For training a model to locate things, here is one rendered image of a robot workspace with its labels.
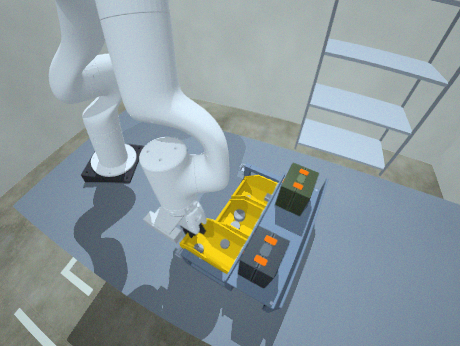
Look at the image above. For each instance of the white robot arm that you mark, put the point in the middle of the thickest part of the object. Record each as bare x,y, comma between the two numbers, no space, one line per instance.
139,38

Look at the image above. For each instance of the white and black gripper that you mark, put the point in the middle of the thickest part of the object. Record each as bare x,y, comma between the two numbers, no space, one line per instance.
192,219

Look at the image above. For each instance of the yellow open-front bin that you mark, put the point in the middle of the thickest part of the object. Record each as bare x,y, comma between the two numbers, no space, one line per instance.
215,232
252,214
257,186

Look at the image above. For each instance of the olive green case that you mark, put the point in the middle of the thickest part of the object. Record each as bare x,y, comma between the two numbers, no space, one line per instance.
296,189

